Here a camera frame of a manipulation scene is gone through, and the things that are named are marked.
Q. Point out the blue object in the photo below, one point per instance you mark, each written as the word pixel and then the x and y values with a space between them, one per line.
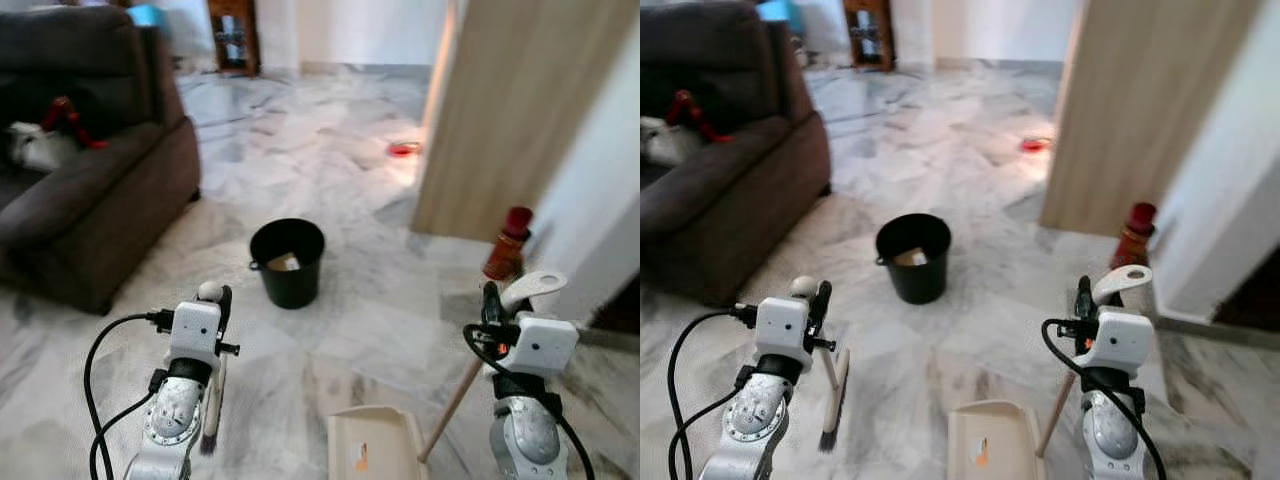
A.
pixel 147 14
pixel 778 10

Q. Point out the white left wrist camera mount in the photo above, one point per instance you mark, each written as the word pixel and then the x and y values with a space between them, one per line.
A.
pixel 782 330
pixel 193 330

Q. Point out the dark brown sofa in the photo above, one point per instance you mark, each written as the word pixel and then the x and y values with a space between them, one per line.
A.
pixel 740 185
pixel 110 190

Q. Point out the light wooden door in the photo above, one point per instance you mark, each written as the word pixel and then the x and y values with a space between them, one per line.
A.
pixel 1140 110
pixel 500 110

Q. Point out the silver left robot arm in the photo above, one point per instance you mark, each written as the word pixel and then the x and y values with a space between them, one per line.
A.
pixel 175 425
pixel 755 420

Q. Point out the dark wooden cabinet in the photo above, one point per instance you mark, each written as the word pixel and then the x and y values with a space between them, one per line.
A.
pixel 869 32
pixel 233 35

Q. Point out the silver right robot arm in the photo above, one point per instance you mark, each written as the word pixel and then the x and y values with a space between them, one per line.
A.
pixel 1110 435
pixel 530 438

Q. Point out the red toy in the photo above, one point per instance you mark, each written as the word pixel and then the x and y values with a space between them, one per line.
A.
pixel 692 110
pixel 68 118

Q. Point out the red bowl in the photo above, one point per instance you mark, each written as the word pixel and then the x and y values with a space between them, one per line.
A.
pixel 404 149
pixel 1036 145

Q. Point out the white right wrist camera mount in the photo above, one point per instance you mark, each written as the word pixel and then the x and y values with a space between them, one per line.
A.
pixel 548 348
pixel 1122 340

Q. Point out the brown paper scrap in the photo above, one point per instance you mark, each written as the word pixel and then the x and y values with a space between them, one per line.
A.
pixel 283 263
pixel 910 257

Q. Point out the brown bottle with red cap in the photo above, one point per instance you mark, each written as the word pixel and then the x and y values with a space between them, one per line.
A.
pixel 1135 240
pixel 507 250

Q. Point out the black plastic bucket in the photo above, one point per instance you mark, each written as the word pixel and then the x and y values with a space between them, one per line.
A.
pixel 915 282
pixel 290 285

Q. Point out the white plush toy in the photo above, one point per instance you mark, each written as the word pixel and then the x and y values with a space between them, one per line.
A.
pixel 38 148
pixel 660 142

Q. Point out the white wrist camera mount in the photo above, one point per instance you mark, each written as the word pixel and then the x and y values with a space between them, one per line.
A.
pixel 782 330
pixel 193 330
pixel 548 348
pixel 1122 340

